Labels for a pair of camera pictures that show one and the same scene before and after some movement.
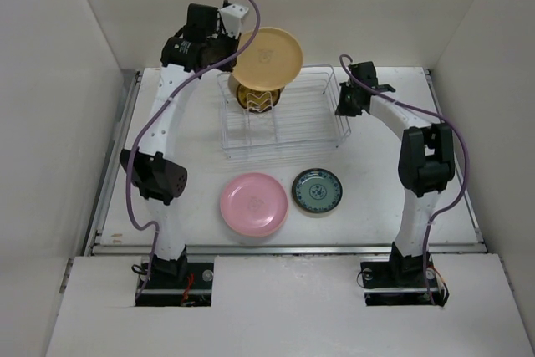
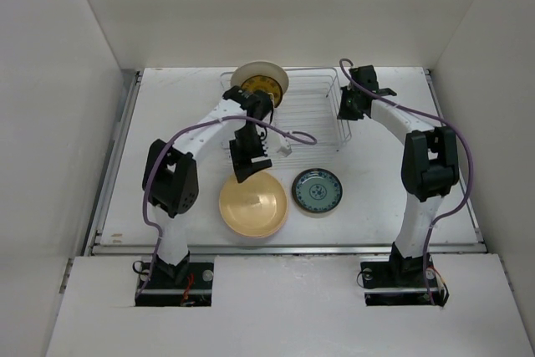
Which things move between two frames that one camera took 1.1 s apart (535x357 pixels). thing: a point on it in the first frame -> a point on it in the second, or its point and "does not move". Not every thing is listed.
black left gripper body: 223,47 -> 247,145
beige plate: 270,60 -> 254,207
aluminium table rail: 98,221 does not move
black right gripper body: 348,105 does not move
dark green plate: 317,191 does not move
